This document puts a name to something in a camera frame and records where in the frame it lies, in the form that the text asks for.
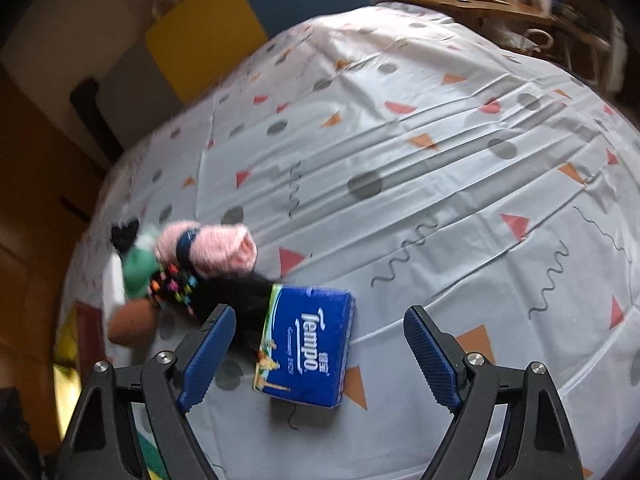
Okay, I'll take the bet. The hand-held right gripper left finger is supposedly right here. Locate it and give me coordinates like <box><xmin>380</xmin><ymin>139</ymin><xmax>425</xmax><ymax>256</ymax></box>
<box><xmin>57</xmin><ymin>303</ymin><xmax>237</xmax><ymax>480</ymax></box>

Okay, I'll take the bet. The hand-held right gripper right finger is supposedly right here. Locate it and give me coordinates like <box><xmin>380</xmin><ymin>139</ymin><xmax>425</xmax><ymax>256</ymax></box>
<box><xmin>403</xmin><ymin>305</ymin><xmax>586</xmax><ymax>480</ymax></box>

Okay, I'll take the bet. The black scrunchie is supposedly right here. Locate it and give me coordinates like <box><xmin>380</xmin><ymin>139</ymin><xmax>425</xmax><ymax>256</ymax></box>
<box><xmin>192</xmin><ymin>270</ymin><xmax>276</xmax><ymax>356</ymax></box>

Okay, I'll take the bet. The colourful bead hair tie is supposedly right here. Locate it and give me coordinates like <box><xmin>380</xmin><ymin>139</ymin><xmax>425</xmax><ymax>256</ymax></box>
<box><xmin>148</xmin><ymin>265</ymin><xmax>181</xmax><ymax>308</ymax></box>
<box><xmin>175</xmin><ymin>270</ymin><xmax>202</xmax><ymax>317</ymax></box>

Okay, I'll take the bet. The brown makeup sponge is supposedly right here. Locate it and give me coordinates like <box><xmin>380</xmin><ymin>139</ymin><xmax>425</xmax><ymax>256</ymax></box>
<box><xmin>108</xmin><ymin>299</ymin><xmax>157</xmax><ymax>346</ymax></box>

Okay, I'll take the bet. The blue tissue pack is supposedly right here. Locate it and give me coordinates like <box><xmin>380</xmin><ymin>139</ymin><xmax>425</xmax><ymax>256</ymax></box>
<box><xmin>251</xmin><ymin>283</ymin><xmax>357</xmax><ymax>407</ymax></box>

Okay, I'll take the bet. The pink knitted cloth roll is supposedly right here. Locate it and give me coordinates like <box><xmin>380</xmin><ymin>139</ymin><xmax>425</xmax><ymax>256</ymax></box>
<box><xmin>155</xmin><ymin>220</ymin><xmax>258</xmax><ymax>278</ymax></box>

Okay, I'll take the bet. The green silicone bowl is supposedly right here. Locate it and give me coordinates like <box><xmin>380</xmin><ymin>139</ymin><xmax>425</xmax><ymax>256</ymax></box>
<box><xmin>122</xmin><ymin>235</ymin><xmax>163</xmax><ymax>298</ymax></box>

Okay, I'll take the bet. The bed with patterned sheet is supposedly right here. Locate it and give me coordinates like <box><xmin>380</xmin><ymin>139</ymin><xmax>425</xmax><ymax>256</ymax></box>
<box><xmin>52</xmin><ymin>2</ymin><xmax>640</xmax><ymax>480</ymax></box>

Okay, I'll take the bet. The wooden wardrobe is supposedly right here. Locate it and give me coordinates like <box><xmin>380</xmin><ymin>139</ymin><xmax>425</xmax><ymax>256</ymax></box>
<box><xmin>0</xmin><ymin>67</ymin><xmax>108</xmax><ymax>456</ymax></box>

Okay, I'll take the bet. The grey yellow blue headboard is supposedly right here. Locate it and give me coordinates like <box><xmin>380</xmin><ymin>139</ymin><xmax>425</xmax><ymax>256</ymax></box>
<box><xmin>102</xmin><ymin>0</ymin><xmax>373</xmax><ymax>106</ymax></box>

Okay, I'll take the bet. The wooden desk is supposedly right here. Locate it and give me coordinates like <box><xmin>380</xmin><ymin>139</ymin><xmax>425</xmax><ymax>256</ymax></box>
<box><xmin>392</xmin><ymin>0</ymin><xmax>613</xmax><ymax>51</ymax></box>

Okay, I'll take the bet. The black fuzzy hair tie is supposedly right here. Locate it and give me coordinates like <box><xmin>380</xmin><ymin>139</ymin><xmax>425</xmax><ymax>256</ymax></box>
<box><xmin>110</xmin><ymin>219</ymin><xmax>141</xmax><ymax>253</ymax></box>

